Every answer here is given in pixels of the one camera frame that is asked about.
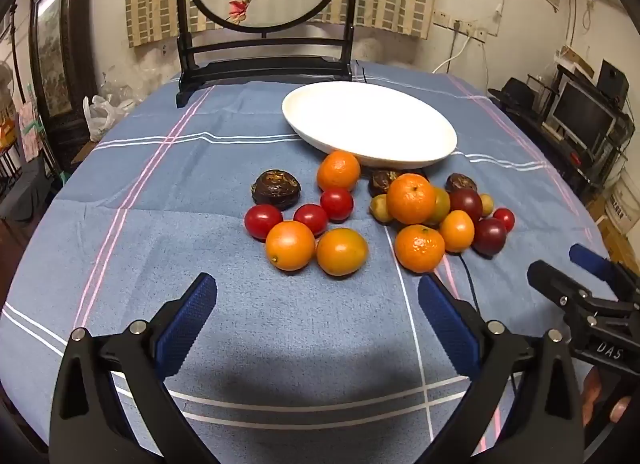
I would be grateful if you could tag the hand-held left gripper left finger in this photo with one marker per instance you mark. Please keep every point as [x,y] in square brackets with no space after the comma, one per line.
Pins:
[187,324]

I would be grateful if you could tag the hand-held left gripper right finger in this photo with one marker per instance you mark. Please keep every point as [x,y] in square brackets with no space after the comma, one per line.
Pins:
[447,324]

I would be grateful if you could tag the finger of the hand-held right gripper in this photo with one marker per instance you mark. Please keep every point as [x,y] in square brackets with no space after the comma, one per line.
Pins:
[552,281]
[592,260]

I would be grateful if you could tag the dark red plum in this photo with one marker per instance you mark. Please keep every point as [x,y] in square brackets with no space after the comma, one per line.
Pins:
[489,236]
[466,203]

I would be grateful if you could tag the red cherry tomato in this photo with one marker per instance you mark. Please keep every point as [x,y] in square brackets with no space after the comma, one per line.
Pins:
[263,221]
[310,218]
[504,219]
[336,203]

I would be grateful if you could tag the orange mandarin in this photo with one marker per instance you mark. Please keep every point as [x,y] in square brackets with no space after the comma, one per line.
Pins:
[411,198]
[338,171]
[419,248]

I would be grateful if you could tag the smooth orange kumquat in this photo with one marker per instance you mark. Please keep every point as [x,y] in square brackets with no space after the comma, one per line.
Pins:
[290,245]
[456,230]
[342,251]

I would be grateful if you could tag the dark wrinkled passion fruit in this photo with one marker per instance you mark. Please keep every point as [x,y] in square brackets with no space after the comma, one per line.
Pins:
[460,181]
[276,189]
[381,181]

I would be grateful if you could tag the white oval plate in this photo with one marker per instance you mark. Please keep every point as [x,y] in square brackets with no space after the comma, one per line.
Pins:
[370,118]

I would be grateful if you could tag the person's right hand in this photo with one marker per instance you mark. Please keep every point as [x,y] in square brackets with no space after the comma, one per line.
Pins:
[597,394]

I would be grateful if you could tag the white bucket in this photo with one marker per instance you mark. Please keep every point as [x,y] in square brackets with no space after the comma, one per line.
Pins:
[625,204]

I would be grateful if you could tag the yellow-green round fruit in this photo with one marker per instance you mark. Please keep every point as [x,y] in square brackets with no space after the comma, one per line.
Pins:
[442,204]

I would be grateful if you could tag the black metal rack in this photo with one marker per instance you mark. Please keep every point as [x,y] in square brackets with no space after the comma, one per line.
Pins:
[625,143]

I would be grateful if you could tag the blue plaid tablecloth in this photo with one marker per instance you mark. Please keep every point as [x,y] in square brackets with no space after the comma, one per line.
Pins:
[200,194]

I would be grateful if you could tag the black computer monitor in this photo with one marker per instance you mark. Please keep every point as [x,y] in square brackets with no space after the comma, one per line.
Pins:
[582,113]

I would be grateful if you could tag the black speaker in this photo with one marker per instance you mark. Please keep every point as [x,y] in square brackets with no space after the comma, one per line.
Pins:
[612,78]

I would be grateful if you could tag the black hat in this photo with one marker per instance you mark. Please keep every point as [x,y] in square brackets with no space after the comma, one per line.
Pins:
[515,91]

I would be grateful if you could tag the cardboard box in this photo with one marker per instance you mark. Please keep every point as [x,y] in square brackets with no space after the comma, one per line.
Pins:
[575,61]

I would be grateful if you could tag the white plastic bag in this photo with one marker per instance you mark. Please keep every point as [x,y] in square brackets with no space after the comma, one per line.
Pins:
[102,116]

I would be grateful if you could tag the clear plastic bag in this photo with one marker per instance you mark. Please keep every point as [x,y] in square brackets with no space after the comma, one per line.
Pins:
[120,93]

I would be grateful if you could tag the dark wooden framed painting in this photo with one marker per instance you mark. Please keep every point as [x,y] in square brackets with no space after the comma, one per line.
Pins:
[50,58]

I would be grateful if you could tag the white wall power strip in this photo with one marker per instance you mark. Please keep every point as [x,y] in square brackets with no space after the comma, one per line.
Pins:
[462,26]

